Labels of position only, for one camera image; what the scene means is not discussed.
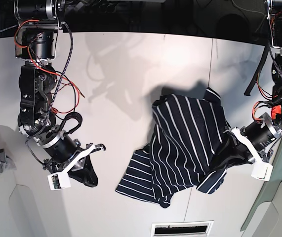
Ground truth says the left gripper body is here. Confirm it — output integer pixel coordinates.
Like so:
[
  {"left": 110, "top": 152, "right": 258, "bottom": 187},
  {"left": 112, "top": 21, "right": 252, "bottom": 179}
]
[{"left": 226, "top": 113, "right": 282, "bottom": 163}]

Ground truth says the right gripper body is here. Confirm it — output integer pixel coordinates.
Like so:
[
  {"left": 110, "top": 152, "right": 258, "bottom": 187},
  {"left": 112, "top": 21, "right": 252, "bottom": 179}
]
[{"left": 33, "top": 125, "right": 106, "bottom": 173}]

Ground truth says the navy white striped t-shirt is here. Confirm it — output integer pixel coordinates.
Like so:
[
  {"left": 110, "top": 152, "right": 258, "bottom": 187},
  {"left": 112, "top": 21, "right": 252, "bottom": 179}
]
[{"left": 116, "top": 88, "right": 227, "bottom": 208}]

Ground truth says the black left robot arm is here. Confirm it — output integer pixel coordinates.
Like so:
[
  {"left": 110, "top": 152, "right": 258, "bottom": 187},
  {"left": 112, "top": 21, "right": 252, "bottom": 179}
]
[{"left": 218, "top": 0, "right": 282, "bottom": 169}]

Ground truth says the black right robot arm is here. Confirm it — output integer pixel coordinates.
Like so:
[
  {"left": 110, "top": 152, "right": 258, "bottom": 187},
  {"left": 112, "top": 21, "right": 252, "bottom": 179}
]
[{"left": 14, "top": 0, "right": 105, "bottom": 191}]

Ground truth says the green white bin right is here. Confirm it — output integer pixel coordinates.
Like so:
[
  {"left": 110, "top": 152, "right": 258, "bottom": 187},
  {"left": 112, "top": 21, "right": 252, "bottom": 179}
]
[{"left": 241, "top": 140, "right": 282, "bottom": 237}]

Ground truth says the white bin left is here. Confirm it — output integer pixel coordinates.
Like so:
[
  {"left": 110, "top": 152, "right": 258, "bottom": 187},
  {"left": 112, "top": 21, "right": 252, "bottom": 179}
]
[{"left": 0, "top": 125, "right": 47, "bottom": 237}]

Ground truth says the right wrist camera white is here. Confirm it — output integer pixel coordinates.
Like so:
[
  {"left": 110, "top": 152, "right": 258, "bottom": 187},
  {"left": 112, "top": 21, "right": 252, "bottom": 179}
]
[{"left": 47, "top": 172, "right": 71, "bottom": 191}]

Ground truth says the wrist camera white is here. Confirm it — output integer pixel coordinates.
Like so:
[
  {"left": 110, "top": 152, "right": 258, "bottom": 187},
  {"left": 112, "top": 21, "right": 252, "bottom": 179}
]
[
  {"left": 251, "top": 161, "right": 273, "bottom": 182},
  {"left": 47, "top": 172, "right": 71, "bottom": 191}
]

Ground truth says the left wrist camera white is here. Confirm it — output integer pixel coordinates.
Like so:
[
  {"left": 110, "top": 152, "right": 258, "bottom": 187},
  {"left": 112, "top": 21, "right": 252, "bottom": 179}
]
[{"left": 251, "top": 161, "right": 273, "bottom": 182}]

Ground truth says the black cable sleeve right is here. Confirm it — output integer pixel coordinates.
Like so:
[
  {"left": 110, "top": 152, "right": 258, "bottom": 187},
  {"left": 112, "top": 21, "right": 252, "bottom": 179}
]
[{"left": 244, "top": 46, "right": 273, "bottom": 97}]

